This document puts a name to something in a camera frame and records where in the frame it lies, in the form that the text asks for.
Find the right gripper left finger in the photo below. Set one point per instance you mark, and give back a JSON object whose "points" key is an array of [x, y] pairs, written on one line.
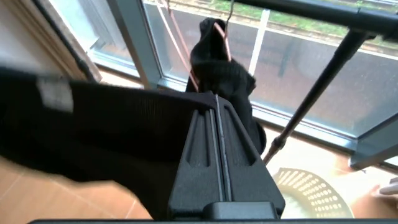
{"points": [[192, 186]]}

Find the black garment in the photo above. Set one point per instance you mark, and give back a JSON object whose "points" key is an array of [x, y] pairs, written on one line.
{"points": [[109, 124]]}

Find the white laundry basket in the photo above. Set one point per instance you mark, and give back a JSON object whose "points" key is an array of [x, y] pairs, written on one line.
{"points": [[311, 193]]}

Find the black shorts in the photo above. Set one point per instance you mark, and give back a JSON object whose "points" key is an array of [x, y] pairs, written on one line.
{"points": [[224, 77]]}

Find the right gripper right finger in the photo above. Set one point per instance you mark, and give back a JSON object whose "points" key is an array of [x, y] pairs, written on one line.
{"points": [[255, 186]]}

